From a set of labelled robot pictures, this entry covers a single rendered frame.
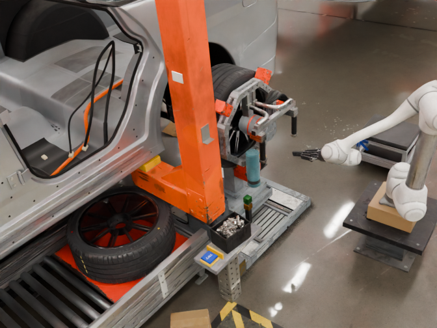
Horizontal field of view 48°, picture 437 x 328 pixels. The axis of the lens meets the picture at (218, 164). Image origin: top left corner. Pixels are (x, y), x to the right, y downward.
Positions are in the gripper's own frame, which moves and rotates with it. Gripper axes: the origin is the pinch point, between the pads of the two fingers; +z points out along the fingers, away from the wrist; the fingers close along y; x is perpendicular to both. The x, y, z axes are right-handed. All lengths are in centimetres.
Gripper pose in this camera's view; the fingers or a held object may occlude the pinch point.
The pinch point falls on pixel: (298, 153)
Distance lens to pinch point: 312.2
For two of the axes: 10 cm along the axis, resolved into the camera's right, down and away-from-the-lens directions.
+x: 3.0, 8.5, 4.4
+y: -5.8, 5.3, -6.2
